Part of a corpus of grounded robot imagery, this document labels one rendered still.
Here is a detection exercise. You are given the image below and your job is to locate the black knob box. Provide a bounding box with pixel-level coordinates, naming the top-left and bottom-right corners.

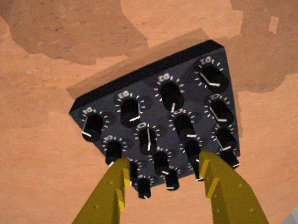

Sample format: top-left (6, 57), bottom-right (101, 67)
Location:
top-left (68, 39), bottom-right (240, 199)

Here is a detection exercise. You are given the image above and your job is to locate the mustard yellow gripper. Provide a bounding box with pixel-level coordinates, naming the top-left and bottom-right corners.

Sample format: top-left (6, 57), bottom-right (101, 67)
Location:
top-left (72, 151), bottom-right (269, 224)

